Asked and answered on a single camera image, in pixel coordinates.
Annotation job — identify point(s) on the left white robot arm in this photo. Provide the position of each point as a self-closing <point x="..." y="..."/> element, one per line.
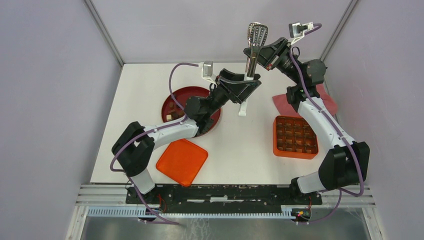
<point x="135" y="146"/>

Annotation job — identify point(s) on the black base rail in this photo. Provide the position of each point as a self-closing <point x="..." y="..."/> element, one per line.
<point x="222" y="199"/>

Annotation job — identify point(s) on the orange compartment chocolate box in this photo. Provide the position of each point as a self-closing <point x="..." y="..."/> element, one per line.
<point x="294" y="138"/>

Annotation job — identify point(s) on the metal serving tongs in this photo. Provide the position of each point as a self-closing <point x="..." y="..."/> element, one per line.
<point x="257" y="34"/>

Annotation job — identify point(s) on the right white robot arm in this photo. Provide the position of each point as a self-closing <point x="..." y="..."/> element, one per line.
<point x="345" y="164"/>

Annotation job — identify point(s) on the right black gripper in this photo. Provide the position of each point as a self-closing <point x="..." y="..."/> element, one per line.
<point x="265" y="55"/>

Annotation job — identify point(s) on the orange box lid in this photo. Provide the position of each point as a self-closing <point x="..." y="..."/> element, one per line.
<point x="181" y="161"/>

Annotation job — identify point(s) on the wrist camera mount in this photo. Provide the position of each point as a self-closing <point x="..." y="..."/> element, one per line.
<point x="298" y="30"/>
<point x="207" y="71"/>

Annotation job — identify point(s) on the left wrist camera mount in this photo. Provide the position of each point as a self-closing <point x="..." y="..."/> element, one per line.
<point x="207" y="71"/>

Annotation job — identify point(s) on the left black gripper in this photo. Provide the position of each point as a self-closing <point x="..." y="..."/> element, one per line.
<point x="239" y="91"/>

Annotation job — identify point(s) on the round dark red plate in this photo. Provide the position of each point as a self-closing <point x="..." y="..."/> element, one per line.
<point x="169" y="107"/>

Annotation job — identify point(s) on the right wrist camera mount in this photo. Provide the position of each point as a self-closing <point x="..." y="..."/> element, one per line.
<point x="298" y="30"/>

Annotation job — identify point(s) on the pink cloth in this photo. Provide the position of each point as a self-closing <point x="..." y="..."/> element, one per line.
<point x="285" y="109"/>

